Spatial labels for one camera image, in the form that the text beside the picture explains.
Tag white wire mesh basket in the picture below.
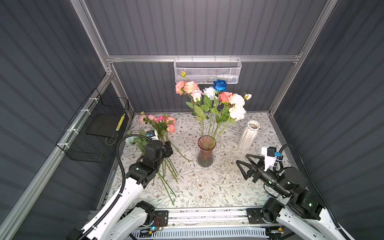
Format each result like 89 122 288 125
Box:
173 57 242 83

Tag cream pink rose spray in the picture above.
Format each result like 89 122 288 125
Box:
214 91 253 142

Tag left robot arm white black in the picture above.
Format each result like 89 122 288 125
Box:
67 140 174 240

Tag white rose stem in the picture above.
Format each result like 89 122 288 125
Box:
203 87 219 137

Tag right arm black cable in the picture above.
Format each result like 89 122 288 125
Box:
275 143 353 240

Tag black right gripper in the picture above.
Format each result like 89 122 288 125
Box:
236 152 289 199

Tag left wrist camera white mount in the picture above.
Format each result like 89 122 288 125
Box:
146 130 159 141

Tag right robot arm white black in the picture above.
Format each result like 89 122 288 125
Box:
236 154 353 240

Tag pink glass vase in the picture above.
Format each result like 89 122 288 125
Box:
197 136 217 168

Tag white ribbed ceramic vase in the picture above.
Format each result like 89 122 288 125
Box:
238 121 261 153

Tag bunch of artificial flowers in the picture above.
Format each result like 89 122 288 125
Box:
126 112 181 205

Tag blue artificial rose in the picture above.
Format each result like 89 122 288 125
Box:
211 80 231 138

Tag items in white basket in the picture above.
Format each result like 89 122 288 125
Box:
193 74 239 84

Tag cream rose stem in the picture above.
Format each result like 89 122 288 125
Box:
212 104 246 142

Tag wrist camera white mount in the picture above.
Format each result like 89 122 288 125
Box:
261 147 283 172
146 130 159 141

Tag pink carnation stem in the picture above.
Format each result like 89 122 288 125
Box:
175 70 205 139

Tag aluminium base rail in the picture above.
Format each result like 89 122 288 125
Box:
86 206 301 232

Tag floral patterned table mat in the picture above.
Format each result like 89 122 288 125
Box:
136 113 281 209

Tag black wire basket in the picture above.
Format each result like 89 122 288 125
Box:
57 90 131 164

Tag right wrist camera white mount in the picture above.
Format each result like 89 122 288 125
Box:
261 147 283 172

